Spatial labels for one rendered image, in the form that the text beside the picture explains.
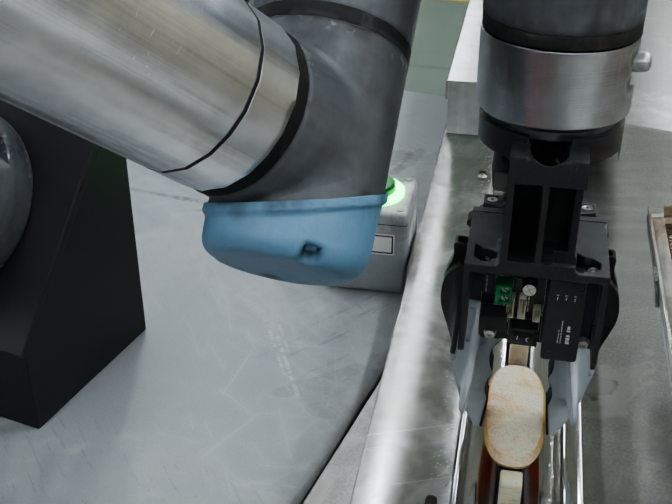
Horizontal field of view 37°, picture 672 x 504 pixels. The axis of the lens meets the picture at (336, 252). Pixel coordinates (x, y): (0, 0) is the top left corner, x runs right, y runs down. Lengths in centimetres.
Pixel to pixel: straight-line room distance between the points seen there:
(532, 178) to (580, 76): 5
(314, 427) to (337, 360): 8
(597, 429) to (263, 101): 42
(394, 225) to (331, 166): 41
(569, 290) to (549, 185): 6
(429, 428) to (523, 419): 6
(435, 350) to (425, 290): 8
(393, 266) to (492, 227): 31
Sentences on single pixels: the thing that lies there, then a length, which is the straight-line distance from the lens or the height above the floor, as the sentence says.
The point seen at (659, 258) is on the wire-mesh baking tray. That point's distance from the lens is 79.
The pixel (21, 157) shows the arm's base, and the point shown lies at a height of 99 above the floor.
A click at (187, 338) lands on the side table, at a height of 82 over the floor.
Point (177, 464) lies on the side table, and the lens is 69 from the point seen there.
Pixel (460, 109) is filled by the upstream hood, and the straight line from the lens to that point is 103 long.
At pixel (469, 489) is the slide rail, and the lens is 62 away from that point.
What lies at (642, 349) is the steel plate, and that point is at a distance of 82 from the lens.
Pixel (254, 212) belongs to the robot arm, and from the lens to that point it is 41.
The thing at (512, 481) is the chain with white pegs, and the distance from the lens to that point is 60.
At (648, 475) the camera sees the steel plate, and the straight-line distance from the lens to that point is 70.
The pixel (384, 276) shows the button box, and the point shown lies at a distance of 84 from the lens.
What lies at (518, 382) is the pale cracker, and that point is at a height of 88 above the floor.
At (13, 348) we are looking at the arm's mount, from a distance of 70.
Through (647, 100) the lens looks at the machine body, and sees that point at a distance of 130.
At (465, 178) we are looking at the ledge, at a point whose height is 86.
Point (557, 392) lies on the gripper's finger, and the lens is 62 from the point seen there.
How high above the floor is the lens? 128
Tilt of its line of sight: 30 degrees down
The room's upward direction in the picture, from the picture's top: straight up
